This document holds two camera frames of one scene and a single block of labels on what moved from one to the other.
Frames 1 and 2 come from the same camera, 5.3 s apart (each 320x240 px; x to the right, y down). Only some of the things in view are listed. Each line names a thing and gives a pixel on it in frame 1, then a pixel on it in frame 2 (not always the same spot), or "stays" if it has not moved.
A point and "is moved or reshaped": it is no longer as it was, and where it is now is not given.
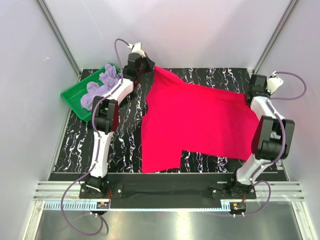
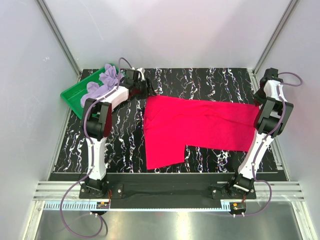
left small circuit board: x=101 y=205 stays
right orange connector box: x=237 y=208 stays
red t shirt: x=184 y=116 is moved or reshaped
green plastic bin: x=73 y=95 stays
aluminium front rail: x=57 y=190 stays
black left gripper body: x=144 y=66 -> x=141 y=91
